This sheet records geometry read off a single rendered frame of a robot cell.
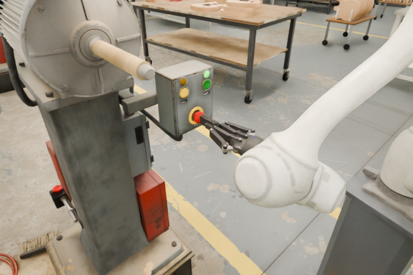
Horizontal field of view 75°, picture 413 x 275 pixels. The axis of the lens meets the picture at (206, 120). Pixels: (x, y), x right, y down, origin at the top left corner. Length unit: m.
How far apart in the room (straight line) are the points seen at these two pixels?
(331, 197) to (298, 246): 1.18
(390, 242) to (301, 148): 0.72
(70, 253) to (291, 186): 1.15
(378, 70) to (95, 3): 0.57
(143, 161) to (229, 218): 0.88
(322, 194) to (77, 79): 0.57
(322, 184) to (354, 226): 0.60
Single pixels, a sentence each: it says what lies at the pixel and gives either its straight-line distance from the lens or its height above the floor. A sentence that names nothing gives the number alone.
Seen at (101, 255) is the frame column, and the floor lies 0.40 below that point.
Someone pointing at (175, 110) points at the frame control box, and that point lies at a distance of 0.81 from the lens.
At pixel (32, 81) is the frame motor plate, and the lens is 0.89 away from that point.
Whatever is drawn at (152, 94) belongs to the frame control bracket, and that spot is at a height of 1.04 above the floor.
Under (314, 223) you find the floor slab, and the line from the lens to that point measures 1.91.
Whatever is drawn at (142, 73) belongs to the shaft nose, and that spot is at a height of 1.25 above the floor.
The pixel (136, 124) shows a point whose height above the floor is 0.89.
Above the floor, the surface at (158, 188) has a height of 0.59.
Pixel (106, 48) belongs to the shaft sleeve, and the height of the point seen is 1.26.
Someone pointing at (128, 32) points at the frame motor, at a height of 1.26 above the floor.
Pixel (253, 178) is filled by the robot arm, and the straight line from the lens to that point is 0.46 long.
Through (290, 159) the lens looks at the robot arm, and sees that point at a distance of 0.48.
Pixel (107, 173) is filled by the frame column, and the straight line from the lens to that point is 1.02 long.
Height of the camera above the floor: 1.41
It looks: 31 degrees down
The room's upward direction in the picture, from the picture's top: straight up
